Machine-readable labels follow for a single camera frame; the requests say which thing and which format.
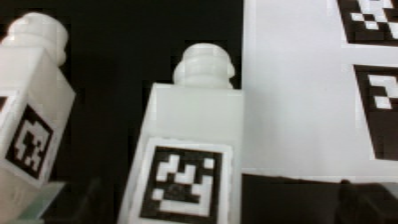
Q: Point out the white AprilTag base sheet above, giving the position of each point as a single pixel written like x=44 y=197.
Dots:
x=320 y=84

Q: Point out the white table leg far left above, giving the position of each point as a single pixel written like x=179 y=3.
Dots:
x=36 y=102

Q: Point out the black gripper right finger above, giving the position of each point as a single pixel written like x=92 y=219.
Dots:
x=293 y=201

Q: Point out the white table leg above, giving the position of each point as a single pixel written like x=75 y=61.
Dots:
x=36 y=102
x=183 y=189

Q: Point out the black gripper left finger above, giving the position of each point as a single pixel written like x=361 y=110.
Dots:
x=84 y=205

